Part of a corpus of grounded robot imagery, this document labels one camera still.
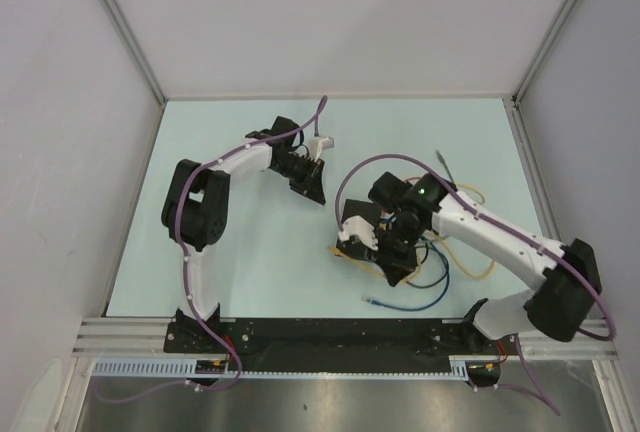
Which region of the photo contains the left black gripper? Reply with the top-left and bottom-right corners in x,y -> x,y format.
270,153 -> 325,205

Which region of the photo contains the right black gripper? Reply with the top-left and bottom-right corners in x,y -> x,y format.
365,217 -> 426,285

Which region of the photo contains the yellow ethernet cable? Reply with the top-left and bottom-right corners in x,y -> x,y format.
327,245 -> 416,286
434,181 -> 497,281

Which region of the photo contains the black network switch box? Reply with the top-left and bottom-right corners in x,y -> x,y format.
336,199 -> 382,254

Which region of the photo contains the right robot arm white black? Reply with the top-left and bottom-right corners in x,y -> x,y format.
338,172 -> 601,353

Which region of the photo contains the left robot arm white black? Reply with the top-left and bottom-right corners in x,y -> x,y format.
161,116 -> 334,352

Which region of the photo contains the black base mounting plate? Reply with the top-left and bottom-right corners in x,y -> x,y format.
163,314 -> 517,384

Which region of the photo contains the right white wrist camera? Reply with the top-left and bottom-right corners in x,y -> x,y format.
338,215 -> 378,250

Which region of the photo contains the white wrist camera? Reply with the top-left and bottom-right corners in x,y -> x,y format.
338,215 -> 378,250
306,136 -> 335,161

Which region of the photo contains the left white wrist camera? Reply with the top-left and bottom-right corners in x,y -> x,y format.
306,136 -> 335,161

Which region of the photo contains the black ethernet cable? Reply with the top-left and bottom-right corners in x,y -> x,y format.
414,234 -> 441,266

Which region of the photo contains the blue ethernet cable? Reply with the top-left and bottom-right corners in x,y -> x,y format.
360,241 -> 451,313

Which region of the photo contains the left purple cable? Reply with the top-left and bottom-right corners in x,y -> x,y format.
93,95 -> 329,402

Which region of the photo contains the purple cable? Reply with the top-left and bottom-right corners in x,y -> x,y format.
337,154 -> 619,416
93,95 -> 329,402

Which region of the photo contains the slotted cable duct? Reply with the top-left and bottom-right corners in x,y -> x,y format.
92,357 -> 469,381

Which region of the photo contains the right aluminium side rail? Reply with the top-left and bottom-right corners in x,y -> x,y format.
503,97 -> 565,242

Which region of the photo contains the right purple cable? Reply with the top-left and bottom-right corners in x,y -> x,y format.
337,154 -> 619,416

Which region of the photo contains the aluminium front rail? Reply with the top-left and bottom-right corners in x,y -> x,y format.
73,318 -> 617,360

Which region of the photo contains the left aluminium corner post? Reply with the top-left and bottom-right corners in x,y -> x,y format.
98,0 -> 167,109

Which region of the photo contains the aluminium corner post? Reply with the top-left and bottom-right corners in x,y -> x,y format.
511,0 -> 580,106
98,0 -> 167,109

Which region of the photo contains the right aluminium corner post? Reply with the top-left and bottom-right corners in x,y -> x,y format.
511,0 -> 580,106

